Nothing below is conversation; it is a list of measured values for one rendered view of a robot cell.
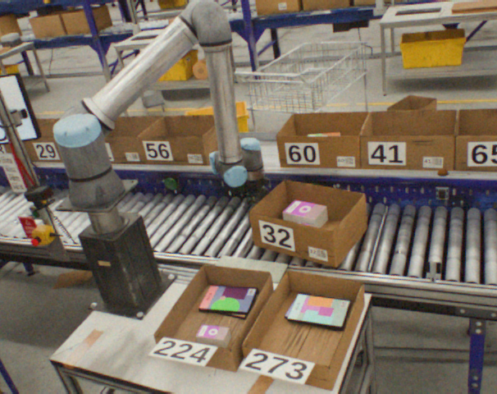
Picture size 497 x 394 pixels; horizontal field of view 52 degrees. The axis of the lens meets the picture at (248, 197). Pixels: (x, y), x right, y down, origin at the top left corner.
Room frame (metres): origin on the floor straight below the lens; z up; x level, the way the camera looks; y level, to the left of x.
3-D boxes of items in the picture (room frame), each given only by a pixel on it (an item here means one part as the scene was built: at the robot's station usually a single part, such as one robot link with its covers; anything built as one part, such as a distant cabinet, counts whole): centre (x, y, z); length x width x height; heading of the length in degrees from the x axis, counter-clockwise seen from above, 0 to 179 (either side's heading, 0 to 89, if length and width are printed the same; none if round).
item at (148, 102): (6.01, 1.03, 0.21); 0.50 x 0.42 x 0.44; 98
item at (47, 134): (2.99, 0.99, 0.96); 0.39 x 0.29 x 0.17; 63
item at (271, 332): (1.25, -0.11, 0.80); 0.38 x 0.28 x 0.10; 149
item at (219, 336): (1.30, 0.20, 0.78); 0.10 x 0.06 x 0.05; 66
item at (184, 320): (1.39, 0.18, 0.80); 0.38 x 0.28 x 0.10; 153
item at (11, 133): (2.15, 0.95, 1.11); 0.12 x 0.05 x 0.88; 64
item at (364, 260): (1.75, -0.47, 0.72); 0.52 x 0.05 x 0.05; 154
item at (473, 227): (1.58, -0.82, 0.72); 0.52 x 0.05 x 0.05; 154
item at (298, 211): (1.92, -0.23, 0.79); 0.16 x 0.11 x 0.07; 49
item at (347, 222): (1.81, -0.23, 0.83); 0.39 x 0.29 x 0.17; 50
